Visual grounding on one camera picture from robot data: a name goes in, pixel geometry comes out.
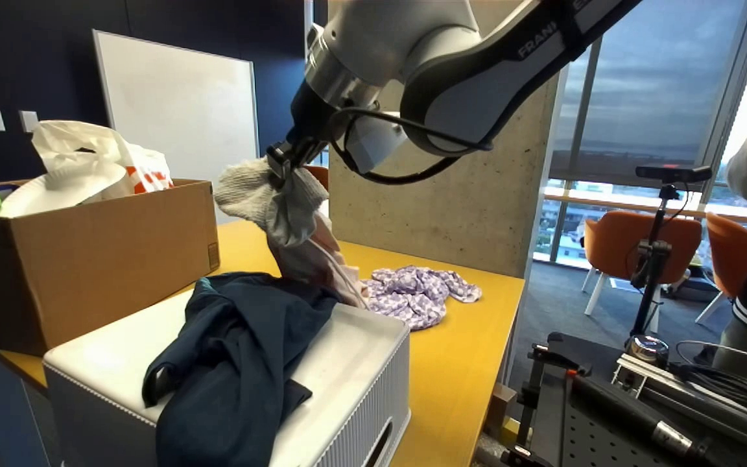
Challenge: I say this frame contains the concrete pillar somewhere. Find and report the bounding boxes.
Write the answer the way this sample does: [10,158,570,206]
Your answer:
[327,0,563,281]

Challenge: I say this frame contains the grey towel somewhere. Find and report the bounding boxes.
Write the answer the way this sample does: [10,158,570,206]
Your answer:
[212,156,333,249]

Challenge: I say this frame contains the black tripod stand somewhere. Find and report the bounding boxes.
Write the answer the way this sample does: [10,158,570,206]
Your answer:
[621,180,689,357]

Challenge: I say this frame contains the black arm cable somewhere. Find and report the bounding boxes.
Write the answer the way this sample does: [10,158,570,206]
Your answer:
[330,101,499,186]

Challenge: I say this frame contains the light pink cloth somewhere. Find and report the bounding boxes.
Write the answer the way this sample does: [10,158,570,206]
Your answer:
[268,210,368,308]

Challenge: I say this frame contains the purple patterned cloth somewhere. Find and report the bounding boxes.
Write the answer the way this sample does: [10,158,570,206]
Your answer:
[355,264,484,335]

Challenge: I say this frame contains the black equipment cart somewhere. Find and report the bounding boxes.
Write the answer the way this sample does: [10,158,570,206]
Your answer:
[471,330,747,467]

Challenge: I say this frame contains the brown cardboard box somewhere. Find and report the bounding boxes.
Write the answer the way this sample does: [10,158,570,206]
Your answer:
[0,177,222,357]

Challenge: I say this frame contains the navy blue cloth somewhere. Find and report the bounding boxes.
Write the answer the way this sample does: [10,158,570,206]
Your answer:
[138,269,343,467]

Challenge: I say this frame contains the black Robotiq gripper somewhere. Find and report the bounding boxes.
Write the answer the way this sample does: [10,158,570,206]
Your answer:
[264,79,347,189]

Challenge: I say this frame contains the orange chair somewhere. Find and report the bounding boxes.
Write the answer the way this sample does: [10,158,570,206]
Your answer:
[692,212,747,328]
[578,208,705,319]

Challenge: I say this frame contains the white plastic storage container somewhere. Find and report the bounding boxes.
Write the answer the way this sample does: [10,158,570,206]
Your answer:
[42,284,414,467]

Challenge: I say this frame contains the white plastic bag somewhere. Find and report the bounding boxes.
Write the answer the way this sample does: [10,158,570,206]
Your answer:
[0,116,177,220]

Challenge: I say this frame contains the white board panel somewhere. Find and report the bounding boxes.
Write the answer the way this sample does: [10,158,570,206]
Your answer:
[91,28,259,189]

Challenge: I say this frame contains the black camera on tripod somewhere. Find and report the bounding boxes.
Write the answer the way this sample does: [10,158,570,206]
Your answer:
[632,162,713,189]

